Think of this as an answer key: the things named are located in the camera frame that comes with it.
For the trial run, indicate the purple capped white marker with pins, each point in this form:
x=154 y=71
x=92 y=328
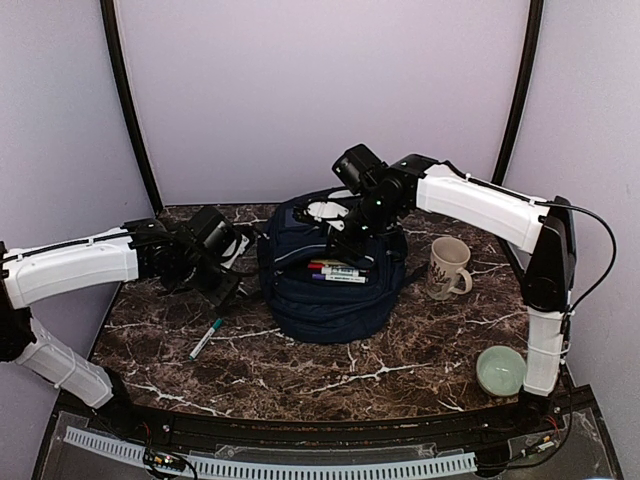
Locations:
x=340 y=278

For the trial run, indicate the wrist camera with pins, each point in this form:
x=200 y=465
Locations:
x=321 y=212
x=236 y=249

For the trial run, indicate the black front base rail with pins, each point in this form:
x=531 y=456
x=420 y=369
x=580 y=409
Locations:
x=572 y=442

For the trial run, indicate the left black frame post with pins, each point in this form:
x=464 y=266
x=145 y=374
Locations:
x=128 y=109

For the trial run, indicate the yellow highlighter pen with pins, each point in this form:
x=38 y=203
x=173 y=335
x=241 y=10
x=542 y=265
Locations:
x=326 y=262

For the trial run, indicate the black frame post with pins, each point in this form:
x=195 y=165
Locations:
x=128 y=109
x=520 y=94

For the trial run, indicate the cream floral ceramic mug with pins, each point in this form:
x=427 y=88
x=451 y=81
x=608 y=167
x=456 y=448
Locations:
x=447 y=274

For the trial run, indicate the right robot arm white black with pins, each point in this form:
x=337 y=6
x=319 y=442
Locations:
x=541 y=229

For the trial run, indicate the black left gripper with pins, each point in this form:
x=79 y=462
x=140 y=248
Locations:
x=219 y=296

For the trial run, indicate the right black frame post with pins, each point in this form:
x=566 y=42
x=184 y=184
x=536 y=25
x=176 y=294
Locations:
x=520 y=94

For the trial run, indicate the red capped white marker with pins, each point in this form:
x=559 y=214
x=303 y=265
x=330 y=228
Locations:
x=337 y=269

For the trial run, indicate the navy blue student backpack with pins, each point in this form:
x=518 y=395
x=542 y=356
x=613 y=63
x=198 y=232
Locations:
x=306 y=306

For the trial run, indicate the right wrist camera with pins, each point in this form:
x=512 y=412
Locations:
x=321 y=212

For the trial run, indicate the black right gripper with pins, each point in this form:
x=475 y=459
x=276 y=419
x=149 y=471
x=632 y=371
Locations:
x=354 y=250

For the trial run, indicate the pale green ceramic bowl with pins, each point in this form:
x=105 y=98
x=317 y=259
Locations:
x=500 y=371

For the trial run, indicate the white slotted cable duct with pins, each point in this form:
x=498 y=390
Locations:
x=243 y=462

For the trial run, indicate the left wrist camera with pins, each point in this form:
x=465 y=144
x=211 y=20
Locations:
x=236 y=249

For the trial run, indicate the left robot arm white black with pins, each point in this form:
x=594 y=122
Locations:
x=194 y=255

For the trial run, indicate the teal capped white marker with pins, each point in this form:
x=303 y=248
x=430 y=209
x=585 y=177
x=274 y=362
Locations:
x=205 y=339

